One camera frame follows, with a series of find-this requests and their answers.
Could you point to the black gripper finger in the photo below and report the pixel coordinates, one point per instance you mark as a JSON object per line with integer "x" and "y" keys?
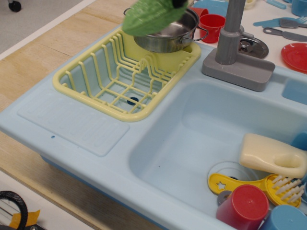
{"x": 179, "y": 3}

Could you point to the green bumpy squash toy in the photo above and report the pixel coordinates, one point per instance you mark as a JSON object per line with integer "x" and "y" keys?
{"x": 146, "y": 17}

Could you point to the stainless steel pot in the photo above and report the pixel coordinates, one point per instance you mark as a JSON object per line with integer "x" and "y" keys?
{"x": 177, "y": 36}

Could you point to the blue plate behind pot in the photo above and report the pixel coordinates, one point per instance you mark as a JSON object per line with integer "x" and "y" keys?
{"x": 213, "y": 6}

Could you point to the red cup behind sink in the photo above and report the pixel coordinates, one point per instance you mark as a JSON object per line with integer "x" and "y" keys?
{"x": 211, "y": 24}

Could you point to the grey toy faucet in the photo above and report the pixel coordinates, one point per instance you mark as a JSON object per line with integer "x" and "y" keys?
{"x": 227, "y": 64}

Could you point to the yellow dish drying rack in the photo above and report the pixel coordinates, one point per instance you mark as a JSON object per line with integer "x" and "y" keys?
{"x": 117, "y": 77}

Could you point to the blue toy utensil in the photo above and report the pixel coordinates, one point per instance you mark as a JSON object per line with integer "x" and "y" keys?
{"x": 271, "y": 23}

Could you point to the grey toy spatula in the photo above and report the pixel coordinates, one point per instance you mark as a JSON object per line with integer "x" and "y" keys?
{"x": 285, "y": 23}

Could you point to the grey toy knife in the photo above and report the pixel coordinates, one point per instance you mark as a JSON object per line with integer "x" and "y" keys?
{"x": 285, "y": 34}

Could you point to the blue cup top right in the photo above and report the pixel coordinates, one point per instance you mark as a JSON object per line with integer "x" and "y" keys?
{"x": 299, "y": 7}

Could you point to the red plate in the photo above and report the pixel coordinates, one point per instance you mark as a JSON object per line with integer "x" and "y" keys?
{"x": 294, "y": 56}

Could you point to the black caster wheel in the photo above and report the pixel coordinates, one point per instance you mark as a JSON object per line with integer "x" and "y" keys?
{"x": 14, "y": 5}

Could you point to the light blue toy sink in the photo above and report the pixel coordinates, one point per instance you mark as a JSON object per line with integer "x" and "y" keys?
{"x": 157, "y": 166}

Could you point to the cream plastic bottle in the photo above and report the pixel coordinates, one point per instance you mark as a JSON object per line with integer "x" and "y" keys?
{"x": 272, "y": 156}

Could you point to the blue cup right edge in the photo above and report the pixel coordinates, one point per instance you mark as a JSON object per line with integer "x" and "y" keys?
{"x": 300, "y": 141}

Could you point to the red cup in sink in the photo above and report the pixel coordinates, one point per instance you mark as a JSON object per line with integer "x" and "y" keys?
{"x": 244, "y": 209}

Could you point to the yellow dish brush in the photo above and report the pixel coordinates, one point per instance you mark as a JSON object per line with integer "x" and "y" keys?
{"x": 279, "y": 190}

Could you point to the blue cup in sink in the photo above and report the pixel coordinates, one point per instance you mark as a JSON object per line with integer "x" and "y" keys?
{"x": 285, "y": 217}

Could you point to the yellow tape piece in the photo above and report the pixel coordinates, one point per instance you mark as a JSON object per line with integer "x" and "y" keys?
{"x": 18, "y": 218}

